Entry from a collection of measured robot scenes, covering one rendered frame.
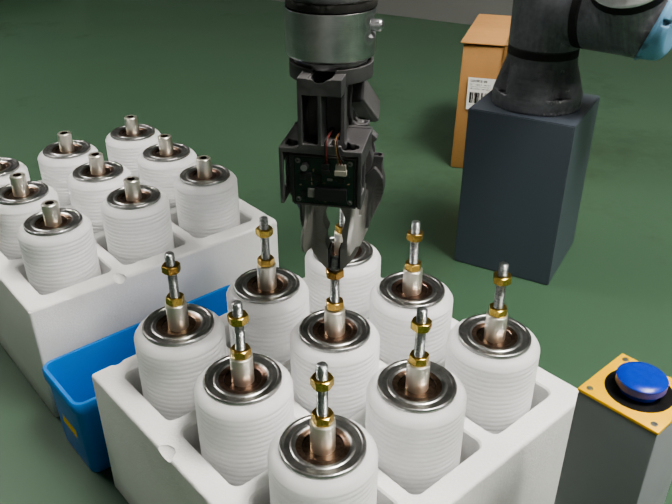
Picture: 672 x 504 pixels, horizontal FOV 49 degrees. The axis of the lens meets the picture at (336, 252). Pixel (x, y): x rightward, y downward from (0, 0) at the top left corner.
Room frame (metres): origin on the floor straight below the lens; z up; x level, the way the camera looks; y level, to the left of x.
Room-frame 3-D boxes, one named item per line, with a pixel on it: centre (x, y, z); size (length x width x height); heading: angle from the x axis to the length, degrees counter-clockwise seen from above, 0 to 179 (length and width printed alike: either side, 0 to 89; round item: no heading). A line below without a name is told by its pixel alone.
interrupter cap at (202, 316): (0.64, 0.17, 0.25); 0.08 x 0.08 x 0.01
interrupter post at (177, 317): (0.64, 0.17, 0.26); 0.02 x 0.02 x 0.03
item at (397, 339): (0.71, -0.09, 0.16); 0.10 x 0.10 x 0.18
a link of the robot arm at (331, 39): (0.61, 0.00, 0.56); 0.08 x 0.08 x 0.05
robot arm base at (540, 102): (1.23, -0.35, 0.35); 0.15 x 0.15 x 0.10
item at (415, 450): (0.54, -0.08, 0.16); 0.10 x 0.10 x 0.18
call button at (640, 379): (0.46, -0.25, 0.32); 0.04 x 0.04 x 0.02
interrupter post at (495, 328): (0.62, -0.17, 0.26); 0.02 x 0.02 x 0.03
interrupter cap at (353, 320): (0.63, 0.00, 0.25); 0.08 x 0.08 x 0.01
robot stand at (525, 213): (1.23, -0.35, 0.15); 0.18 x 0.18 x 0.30; 60
